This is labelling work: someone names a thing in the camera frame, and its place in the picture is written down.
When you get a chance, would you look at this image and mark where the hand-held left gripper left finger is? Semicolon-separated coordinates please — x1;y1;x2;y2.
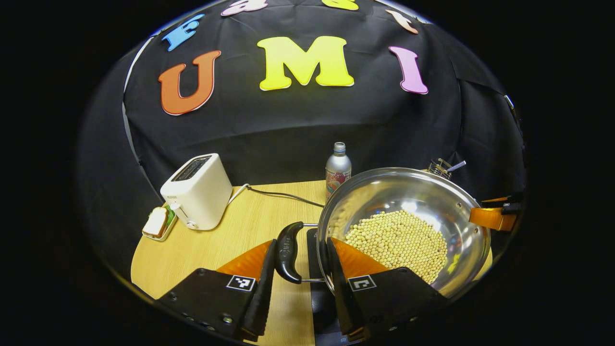
155;239;278;343

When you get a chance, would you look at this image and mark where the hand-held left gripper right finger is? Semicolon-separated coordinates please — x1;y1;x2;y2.
327;237;450;342

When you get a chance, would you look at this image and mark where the black induction cooktop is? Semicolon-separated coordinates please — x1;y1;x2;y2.
307;228;347;346

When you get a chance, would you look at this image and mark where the stainless steel pot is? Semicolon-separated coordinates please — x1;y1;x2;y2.
275;167;492;299

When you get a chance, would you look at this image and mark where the pile of soybeans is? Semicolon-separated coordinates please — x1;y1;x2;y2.
345;210;448;284

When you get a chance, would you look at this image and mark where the pale green rectangular plate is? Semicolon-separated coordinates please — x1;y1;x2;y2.
142;204;178;242

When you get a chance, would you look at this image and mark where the white toaster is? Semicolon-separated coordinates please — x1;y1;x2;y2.
160;153;234;231

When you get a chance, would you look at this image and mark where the silver printed drink bottle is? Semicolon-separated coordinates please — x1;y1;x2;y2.
325;142;352;200

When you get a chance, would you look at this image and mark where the small wire basket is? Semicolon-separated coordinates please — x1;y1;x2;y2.
427;159;467;180

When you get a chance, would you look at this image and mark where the white toaster cable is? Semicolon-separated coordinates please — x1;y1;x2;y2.
228;184;250;205

